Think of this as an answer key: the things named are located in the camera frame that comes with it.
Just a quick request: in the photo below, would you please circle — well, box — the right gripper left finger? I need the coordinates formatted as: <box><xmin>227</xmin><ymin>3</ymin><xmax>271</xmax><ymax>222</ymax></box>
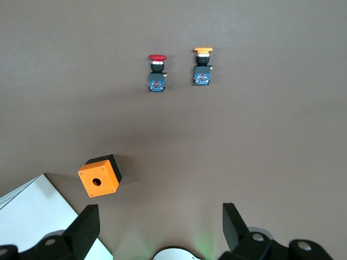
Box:
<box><xmin>18</xmin><ymin>204</ymin><xmax>101</xmax><ymax>260</ymax></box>

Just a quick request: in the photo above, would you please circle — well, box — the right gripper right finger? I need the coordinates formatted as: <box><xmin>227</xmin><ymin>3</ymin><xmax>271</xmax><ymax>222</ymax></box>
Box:
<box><xmin>219</xmin><ymin>203</ymin><xmax>292</xmax><ymax>260</ymax></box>

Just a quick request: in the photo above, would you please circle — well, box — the white drawer cabinet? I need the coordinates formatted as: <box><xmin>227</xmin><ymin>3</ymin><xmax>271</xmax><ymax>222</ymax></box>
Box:
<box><xmin>0</xmin><ymin>173</ymin><xmax>113</xmax><ymax>260</ymax></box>

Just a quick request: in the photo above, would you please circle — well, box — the yellow mushroom push button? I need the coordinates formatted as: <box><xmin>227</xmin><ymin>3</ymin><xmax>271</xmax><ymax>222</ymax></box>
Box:
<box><xmin>193</xmin><ymin>47</ymin><xmax>214</xmax><ymax>87</ymax></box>

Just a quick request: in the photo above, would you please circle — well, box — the red mushroom push button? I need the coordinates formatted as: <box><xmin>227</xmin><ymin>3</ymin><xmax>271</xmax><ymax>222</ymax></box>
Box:
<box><xmin>148</xmin><ymin>54</ymin><xmax>168</xmax><ymax>93</ymax></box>

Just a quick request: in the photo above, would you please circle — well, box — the brown table mat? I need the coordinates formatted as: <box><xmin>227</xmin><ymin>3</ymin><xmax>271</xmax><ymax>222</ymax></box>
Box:
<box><xmin>0</xmin><ymin>0</ymin><xmax>347</xmax><ymax>260</ymax></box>

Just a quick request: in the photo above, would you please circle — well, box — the orange button enclosure box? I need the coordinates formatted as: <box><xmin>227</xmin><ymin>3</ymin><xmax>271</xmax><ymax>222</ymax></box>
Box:
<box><xmin>78</xmin><ymin>154</ymin><xmax>123</xmax><ymax>198</ymax></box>

